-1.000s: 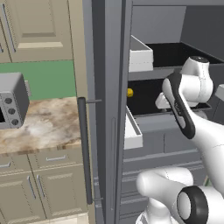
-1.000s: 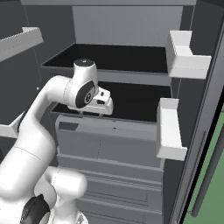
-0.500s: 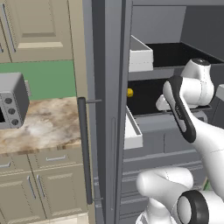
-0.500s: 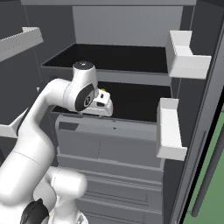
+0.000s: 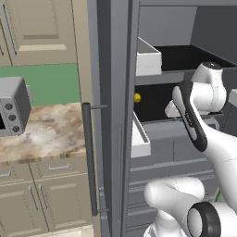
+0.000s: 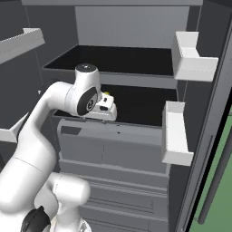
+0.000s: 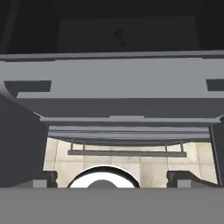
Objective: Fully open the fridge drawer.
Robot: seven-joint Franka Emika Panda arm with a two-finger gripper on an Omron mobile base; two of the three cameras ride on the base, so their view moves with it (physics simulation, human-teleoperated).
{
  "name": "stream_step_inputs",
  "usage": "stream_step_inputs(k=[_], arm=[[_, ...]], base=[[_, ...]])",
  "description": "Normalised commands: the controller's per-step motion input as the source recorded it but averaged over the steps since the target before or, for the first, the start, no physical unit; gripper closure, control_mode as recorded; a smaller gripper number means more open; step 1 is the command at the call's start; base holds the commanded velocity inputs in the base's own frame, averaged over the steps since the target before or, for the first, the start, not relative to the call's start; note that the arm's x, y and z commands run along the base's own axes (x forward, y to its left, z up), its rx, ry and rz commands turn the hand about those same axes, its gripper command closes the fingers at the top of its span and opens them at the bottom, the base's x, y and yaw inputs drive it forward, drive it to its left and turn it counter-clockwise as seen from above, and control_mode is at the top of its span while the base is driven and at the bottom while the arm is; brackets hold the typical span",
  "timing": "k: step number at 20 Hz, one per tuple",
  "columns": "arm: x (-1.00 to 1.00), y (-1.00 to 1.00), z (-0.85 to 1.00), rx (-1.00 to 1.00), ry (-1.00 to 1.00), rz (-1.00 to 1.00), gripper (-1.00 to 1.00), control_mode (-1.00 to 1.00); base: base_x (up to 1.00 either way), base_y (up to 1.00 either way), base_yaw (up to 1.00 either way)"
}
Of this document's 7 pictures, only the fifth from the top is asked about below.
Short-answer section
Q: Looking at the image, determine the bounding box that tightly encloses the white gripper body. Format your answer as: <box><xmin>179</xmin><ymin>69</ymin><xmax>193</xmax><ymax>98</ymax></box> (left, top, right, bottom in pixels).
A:
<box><xmin>164</xmin><ymin>101</ymin><xmax>186</xmax><ymax>119</ymax></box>

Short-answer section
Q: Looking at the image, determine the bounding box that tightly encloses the grey fridge drawer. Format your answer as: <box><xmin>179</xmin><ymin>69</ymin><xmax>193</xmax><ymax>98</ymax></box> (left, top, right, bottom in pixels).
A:
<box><xmin>149</xmin><ymin>135</ymin><xmax>214</xmax><ymax>165</ymax></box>

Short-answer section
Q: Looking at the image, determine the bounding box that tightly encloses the white fridge door bin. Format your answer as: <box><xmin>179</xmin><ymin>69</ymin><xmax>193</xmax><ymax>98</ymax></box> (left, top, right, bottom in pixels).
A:
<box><xmin>131</xmin><ymin>110</ymin><xmax>152</xmax><ymax>159</ymax></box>
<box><xmin>135</xmin><ymin>36</ymin><xmax>163</xmax><ymax>77</ymax></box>

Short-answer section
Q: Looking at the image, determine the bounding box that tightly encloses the grey fridge door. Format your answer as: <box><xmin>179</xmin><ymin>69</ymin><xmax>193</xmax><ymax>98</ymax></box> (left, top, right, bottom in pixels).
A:
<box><xmin>86</xmin><ymin>0</ymin><xmax>141</xmax><ymax>237</ymax></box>

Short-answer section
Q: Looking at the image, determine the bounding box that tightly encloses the grey fridge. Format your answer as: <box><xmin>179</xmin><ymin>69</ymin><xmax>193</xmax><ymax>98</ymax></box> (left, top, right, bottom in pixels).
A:
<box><xmin>86</xmin><ymin>0</ymin><xmax>237</xmax><ymax>237</ymax></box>

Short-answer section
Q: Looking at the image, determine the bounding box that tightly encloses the beige drawer front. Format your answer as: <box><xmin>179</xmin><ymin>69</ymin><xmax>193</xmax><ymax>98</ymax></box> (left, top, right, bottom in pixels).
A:
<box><xmin>0</xmin><ymin>163</ymin><xmax>34</xmax><ymax>188</ymax></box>
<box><xmin>29</xmin><ymin>155</ymin><xmax>89</xmax><ymax>181</ymax></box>

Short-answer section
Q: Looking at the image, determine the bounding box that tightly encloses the beige base cupboard door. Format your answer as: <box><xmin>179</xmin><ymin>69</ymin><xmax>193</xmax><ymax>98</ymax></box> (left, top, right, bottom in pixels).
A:
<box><xmin>0</xmin><ymin>181</ymin><xmax>50</xmax><ymax>237</ymax></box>
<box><xmin>34</xmin><ymin>173</ymin><xmax>94</xmax><ymax>233</ymax></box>

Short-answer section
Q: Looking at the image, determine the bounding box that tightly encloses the grey toaster oven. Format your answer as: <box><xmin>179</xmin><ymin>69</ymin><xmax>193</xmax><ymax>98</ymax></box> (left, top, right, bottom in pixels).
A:
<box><xmin>0</xmin><ymin>76</ymin><xmax>34</xmax><ymax>138</ymax></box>

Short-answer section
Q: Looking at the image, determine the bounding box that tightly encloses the dark grey fridge door handle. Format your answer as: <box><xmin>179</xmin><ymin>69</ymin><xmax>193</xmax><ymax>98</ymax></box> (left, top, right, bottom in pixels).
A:
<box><xmin>81</xmin><ymin>102</ymin><xmax>110</xmax><ymax>218</ymax></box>

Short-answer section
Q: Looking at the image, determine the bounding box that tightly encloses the beige wall cupboard door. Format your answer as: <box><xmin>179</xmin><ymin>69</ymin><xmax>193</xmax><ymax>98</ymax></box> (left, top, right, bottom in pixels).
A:
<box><xmin>0</xmin><ymin>19</ymin><xmax>13</xmax><ymax>68</ymax></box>
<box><xmin>0</xmin><ymin>0</ymin><xmax>78</xmax><ymax>67</ymax></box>

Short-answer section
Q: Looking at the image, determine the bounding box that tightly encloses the grey cupboard door handle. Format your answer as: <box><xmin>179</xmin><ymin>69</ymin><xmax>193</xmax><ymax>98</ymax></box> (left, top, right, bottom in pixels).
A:
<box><xmin>28</xmin><ymin>185</ymin><xmax>39</xmax><ymax>212</ymax></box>
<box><xmin>38</xmin><ymin>183</ymin><xmax>49</xmax><ymax>211</ymax></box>
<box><xmin>1</xmin><ymin>3</ymin><xmax>18</xmax><ymax>56</ymax></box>

